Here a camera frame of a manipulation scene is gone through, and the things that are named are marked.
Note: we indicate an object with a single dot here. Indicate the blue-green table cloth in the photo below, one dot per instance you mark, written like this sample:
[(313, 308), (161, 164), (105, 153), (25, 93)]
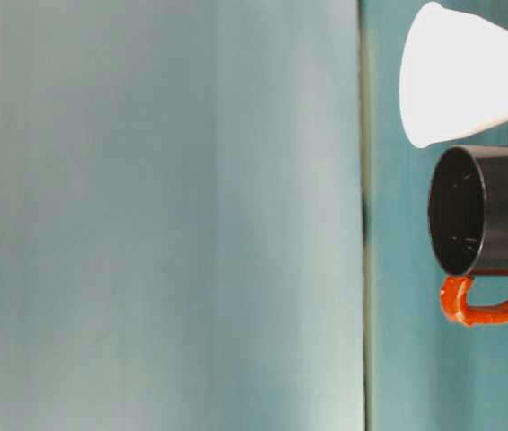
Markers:
[(397, 359)]

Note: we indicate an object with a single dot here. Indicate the blue-green backdrop cloth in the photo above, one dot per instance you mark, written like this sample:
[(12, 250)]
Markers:
[(146, 224)]

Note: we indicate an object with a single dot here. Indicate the white paper cup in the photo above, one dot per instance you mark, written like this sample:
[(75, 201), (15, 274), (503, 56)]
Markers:
[(460, 76)]

